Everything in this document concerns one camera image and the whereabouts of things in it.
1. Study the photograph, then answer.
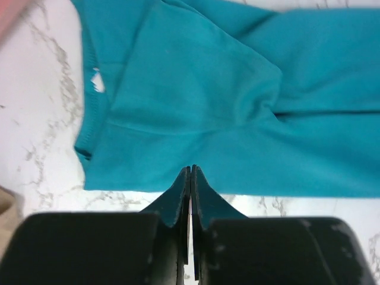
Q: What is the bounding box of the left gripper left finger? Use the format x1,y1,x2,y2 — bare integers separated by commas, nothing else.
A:
1,167,190,284

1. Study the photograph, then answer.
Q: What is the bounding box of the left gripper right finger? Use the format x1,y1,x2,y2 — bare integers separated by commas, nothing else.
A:
191,166,375,284

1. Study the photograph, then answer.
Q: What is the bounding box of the teal t shirt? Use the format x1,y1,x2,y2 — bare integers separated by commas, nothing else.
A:
74,1,379,197

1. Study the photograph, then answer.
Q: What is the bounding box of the pink three-tier wooden shelf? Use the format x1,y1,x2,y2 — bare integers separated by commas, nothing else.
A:
0,0,32,45

